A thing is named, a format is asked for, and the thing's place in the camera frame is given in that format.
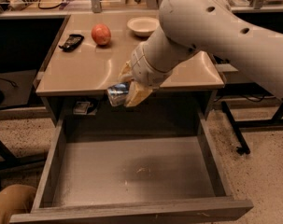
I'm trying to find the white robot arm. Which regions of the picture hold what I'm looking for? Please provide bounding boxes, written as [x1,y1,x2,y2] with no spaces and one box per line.
[120,0,283,107]

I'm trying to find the person's knee tan trousers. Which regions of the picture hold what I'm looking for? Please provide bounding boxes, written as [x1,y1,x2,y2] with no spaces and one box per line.
[0,184,36,224]

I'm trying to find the silver blue redbull can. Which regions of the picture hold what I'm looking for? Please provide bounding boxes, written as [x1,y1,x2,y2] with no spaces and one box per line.
[106,82,130,106]

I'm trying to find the white tag under table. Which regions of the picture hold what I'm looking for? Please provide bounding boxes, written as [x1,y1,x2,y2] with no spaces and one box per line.
[73,102,90,115]

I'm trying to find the black crumpled snack bag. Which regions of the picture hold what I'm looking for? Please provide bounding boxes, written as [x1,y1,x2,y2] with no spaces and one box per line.
[59,34,84,52]

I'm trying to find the white bowl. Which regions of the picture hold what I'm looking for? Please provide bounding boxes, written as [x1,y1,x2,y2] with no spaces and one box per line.
[127,17,159,37]

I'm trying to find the open grey top drawer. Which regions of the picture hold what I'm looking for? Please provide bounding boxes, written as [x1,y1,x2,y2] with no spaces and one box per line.
[10,111,253,224]

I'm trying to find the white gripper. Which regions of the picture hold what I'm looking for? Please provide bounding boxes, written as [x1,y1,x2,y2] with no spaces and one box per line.
[118,42,172,107]

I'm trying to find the red orange apple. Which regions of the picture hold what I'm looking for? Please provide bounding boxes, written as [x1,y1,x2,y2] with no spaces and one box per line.
[91,23,111,46]

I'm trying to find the black desk leg frame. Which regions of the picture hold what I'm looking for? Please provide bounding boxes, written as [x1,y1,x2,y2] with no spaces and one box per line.
[221,102,283,155]

